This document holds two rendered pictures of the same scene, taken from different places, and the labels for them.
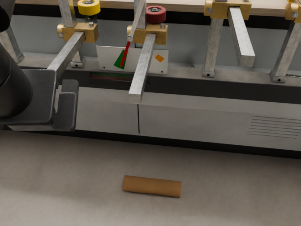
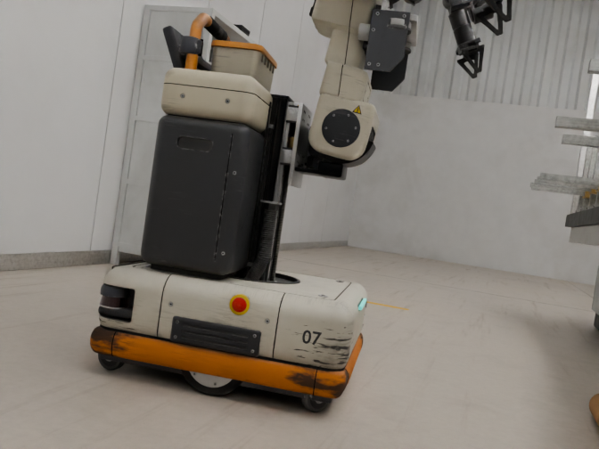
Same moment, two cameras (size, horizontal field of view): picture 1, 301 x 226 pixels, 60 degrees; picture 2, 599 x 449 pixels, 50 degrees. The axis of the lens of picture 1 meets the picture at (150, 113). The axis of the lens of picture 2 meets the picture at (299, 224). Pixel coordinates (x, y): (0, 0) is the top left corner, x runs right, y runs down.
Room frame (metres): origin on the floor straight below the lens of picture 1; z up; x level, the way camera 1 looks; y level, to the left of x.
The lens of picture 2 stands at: (0.13, -1.88, 0.50)
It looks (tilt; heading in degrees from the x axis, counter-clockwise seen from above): 2 degrees down; 100
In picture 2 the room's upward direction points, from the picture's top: 8 degrees clockwise
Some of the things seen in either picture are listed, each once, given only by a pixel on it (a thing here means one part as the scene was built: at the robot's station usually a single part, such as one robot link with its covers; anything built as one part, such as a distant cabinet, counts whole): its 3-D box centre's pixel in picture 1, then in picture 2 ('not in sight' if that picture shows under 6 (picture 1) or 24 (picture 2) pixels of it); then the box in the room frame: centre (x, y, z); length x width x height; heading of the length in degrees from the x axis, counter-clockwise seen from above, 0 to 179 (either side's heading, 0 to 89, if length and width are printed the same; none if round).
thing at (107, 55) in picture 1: (132, 60); not in sight; (0.83, 0.07, 0.75); 0.26 x 0.01 x 0.10; 83
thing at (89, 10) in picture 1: (90, 16); not in sight; (0.98, 0.23, 0.85); 0.08 x 0.08 x 0.11
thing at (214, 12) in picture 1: (226, 8); not in sight; (0.82, -0.24, 0.95); 0.14 x 0.06 x 0.05; 83
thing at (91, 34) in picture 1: (78, 32); not in sight; (0.88, 0.26, 0.84); 0.14 x 0.06 x 0.05; 83
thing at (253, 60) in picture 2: not in sight; (243, 71); (-0.41, -0.06, 0.87); 0.23 x 0.15 x 0.11; 90
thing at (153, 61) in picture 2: not in sight; (194, 148); (-1.30, 2.09, 0.78); 0.90 x 0.45 x 1.55; 83
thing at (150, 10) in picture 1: (154, 24); not in sight; (0.91, -0.01, 0.85); 0.08 x 0.08 x 0.11
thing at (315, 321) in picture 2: not in sight; (246, 315); (-0.30, -0.06, 0.16); 0.67 x 0.64 x 0.25; 0
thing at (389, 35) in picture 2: not in sight; (386, 43); (-0.01, -0.06, 0.99); 0.28 x 0.16 x 0.22; 90
